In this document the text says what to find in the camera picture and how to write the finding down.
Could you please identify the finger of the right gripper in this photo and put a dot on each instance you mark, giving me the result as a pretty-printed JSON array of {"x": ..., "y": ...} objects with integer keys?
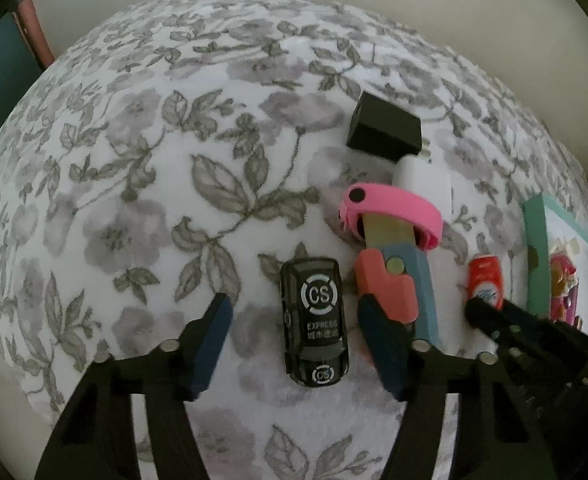
[{"x": 544, "y": 354}]

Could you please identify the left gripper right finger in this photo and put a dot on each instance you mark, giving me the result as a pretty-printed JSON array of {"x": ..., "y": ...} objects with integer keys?
[{"x": 495, "y": 436}]

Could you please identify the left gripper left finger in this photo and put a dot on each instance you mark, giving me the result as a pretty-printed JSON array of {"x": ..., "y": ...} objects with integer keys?
[{"x": 94, "y": 436}]

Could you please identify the pink hat puppy figurine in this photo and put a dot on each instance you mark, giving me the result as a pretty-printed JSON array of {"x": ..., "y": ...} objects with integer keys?
[{"x": 564, "y": 289}]

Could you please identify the red white toothpaste tube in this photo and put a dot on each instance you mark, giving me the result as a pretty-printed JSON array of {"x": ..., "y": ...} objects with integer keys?
[{"x": 485, "y": 280}]

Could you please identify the white plastic clip box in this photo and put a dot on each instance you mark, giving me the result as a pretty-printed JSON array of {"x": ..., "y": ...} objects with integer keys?
[{"x": 569, "y": 248}]

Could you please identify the blue salmon folding knife toy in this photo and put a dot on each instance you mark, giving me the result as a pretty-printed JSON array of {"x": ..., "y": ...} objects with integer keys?
[{"x": 394, "y": 269}]

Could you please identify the white power adapter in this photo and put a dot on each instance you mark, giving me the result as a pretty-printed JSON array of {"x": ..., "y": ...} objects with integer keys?
[{"x": 422, "y": 178}]

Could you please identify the black toy car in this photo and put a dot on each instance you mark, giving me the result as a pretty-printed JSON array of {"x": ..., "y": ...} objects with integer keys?
[{"x": 315, "y": 334}]

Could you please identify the pink watch band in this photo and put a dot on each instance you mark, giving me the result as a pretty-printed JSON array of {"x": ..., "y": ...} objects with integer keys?
[{"x": 390, "y": 201}]

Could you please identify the black power adapter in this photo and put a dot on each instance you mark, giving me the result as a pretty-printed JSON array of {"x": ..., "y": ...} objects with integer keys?
[{"x": 383, "y": 129}]

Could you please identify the teal rimmed white tray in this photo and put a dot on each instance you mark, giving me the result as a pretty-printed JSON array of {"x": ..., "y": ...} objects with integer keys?
[{"x": 546, "y": 221}]

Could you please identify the floral grey white blanket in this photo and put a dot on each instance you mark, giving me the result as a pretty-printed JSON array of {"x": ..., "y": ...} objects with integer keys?
[{"x": 188, "y": 147}]

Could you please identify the pink board by wall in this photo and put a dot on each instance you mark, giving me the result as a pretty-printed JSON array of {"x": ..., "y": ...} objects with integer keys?
[{"x": 33, "y": 33}]

